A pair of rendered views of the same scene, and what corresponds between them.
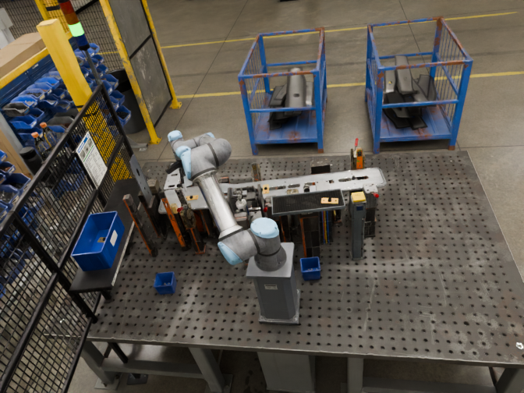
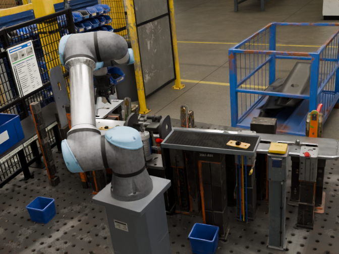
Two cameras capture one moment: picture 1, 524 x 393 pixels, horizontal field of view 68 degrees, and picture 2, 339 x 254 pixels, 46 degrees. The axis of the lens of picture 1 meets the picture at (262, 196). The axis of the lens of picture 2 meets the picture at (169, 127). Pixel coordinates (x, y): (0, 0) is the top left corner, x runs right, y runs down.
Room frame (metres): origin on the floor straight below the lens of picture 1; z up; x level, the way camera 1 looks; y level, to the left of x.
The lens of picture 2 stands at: (0.10, -0.51, 1.88)
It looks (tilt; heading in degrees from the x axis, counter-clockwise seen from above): 25 degrees down; 18
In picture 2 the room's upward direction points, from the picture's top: 6 degrees counter-clockwise
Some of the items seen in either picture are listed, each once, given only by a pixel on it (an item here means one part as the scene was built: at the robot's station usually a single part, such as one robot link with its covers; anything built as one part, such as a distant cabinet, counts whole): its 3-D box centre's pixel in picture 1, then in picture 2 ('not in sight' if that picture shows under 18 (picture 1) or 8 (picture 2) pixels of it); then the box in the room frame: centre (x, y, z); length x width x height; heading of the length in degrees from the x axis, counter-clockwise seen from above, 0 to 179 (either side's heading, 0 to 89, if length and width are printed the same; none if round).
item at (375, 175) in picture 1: (269, 188); (191, 135); (1.85, -0.05, 1.00); 1.38 x 0.22 x 0.02; 84
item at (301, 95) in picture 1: (288, 90); (289, 80); (4.17, -0.53, 0.47); 1.20 x 0.80 x 0.95; 164
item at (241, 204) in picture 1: (250, 221); (153, 163); (1.65, 0.09, 0.94); 0.18 x 0.13 x 0.49; 84
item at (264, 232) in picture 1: (264, 235); (123, 148); (1.21, 0.02, 1.27); 0.13 x 0.12 x 0.14; 110
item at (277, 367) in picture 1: (287, 341); not in sight; (1.21, 0.02, 0.33); 0.31 x 0.31 x 0.66; 75
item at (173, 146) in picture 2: (307, 202); (210, 141); (1.49, -0.22, 1.16); 0.37 x 0.14 x 0.02; 84
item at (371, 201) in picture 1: (369, 210); (307, 188); (1.61, -0.60, 0.88); 0.11 x 0.10 x 0.36; 174
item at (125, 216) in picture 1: (115, 227); (18, 136); (1.75, 0.88, 1.02); 0.90 x 0.22 x 0.03; 174
